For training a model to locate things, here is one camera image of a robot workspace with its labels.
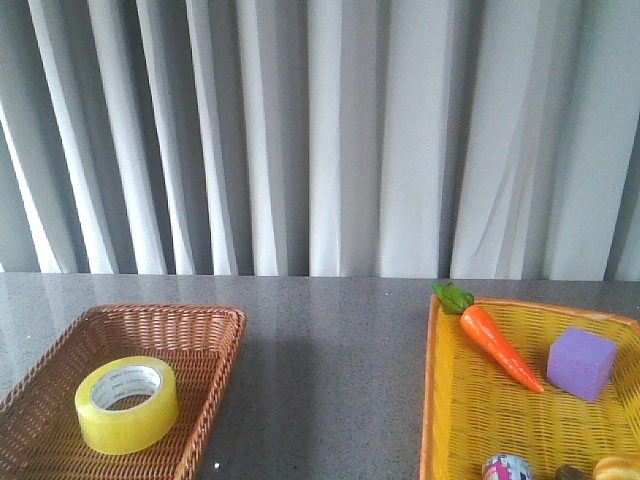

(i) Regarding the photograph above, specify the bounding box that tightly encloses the toy bread loaf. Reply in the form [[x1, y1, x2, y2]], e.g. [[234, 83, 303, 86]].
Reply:
[[592, 454, 640, 480]]

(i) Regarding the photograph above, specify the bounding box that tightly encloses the yellow packing tape roll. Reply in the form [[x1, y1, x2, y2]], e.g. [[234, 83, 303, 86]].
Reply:
[[74, 356, 179, 455]]

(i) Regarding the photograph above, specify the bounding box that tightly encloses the dark brown toy piece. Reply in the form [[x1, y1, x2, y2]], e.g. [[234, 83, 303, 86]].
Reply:
[[554, 464, 589, 480]]

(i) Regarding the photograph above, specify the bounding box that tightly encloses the grey pleated curtain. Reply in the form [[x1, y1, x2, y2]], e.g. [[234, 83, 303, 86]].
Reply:
[[1, 1, 639, 281]]

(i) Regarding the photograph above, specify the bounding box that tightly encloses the brown wicker basket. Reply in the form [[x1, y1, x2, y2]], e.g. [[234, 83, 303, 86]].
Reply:
[[1, 304, 246, 479]]

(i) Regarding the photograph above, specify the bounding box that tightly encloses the purple foam cube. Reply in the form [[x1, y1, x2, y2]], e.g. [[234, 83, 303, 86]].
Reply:
[[546, 326, 617, 402]]

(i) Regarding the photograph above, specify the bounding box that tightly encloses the yellow wicker basket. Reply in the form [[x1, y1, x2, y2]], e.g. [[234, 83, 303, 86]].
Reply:
[[419, 298, 639, 479]]

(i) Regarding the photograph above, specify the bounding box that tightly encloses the orange toy carrot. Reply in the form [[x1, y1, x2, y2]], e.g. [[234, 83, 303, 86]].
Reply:
[[432, 282, 544, 393]]

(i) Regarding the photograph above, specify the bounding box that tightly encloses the colourful small can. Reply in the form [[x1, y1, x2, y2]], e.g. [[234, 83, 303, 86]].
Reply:
[[481, 453, 534, 480]]

